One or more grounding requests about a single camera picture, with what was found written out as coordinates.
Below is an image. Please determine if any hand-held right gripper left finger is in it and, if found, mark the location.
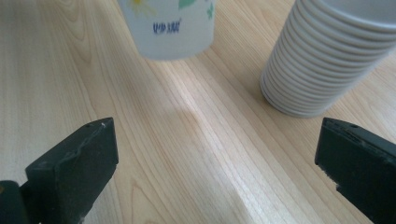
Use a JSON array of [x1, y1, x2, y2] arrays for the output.
[[19, 117, 120, 224]]

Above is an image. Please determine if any floral print paper cup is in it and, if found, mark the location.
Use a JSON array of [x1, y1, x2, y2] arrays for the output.
[[117, 0, 218, 62]]

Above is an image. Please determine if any stack of white paper cups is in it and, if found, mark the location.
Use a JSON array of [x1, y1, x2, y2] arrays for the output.
[[259, 0, 396, 119]]

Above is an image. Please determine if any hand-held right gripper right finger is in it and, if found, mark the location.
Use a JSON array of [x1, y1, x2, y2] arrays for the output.
[[314, 117, 396, 224]]

